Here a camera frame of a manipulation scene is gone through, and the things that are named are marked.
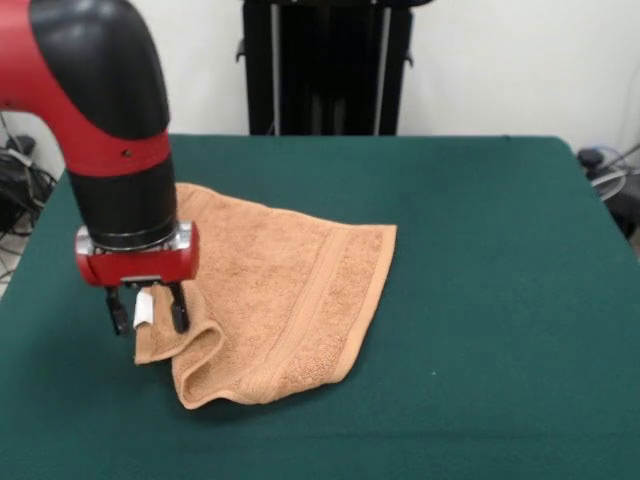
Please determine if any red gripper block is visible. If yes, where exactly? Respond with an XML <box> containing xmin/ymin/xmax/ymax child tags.
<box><xmin>74</xmin><ymin>219</ymin><xmax>201</xmax><ymax>338</ymax></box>

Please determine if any tan terry towel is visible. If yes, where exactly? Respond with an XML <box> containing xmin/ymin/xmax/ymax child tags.
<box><xmin>133</xmin><ymin>182</ymin><xmax>399</xmax><ymax>411</ymax></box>

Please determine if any dark green table cloth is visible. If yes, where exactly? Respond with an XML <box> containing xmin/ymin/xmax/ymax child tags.
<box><xmin>0</xmin><ymin>133</ymin><xmax>640</xmax><ymax>480</ymax></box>

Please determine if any black cable tangle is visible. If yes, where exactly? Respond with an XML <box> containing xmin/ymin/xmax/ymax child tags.
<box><xmin>0</xmin><ymin>147</ymin><xmax>59</xmax><ymax>239</ymax></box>

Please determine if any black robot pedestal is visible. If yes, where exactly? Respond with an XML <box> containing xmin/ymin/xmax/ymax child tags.
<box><xmin>234</xmin><ymin>0</ymin><xmax>416</xmax><ymax>136</ymax></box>

